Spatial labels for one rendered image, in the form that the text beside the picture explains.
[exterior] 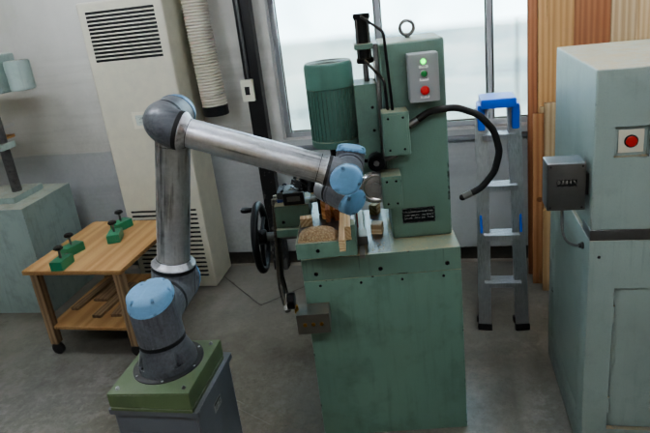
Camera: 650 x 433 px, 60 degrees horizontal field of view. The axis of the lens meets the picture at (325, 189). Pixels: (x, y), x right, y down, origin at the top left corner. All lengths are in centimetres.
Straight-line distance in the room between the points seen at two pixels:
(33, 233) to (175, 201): 208
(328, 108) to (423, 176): 42
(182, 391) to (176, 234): 49
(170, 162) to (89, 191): 247
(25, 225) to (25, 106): 91
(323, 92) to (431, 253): 69
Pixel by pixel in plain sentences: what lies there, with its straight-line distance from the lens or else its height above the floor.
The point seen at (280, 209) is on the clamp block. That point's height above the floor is 95.
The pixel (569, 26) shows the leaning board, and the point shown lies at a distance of 327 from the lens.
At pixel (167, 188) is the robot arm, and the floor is 118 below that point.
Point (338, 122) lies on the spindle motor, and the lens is 204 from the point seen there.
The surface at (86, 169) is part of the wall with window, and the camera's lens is 422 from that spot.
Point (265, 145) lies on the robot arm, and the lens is 162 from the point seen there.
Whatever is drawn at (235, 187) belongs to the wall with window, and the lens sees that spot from 377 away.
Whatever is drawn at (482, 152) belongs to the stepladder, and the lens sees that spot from 282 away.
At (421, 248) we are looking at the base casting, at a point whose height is 80.
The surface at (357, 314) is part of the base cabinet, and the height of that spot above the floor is 56.
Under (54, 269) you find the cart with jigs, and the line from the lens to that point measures 321.
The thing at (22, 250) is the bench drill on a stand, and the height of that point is 44.
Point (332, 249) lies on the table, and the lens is 197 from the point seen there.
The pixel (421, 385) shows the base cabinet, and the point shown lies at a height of 22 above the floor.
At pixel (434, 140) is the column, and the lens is 205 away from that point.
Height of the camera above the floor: 170
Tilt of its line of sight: 19 degrees down
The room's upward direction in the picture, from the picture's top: 7 degrees counter-clockwise
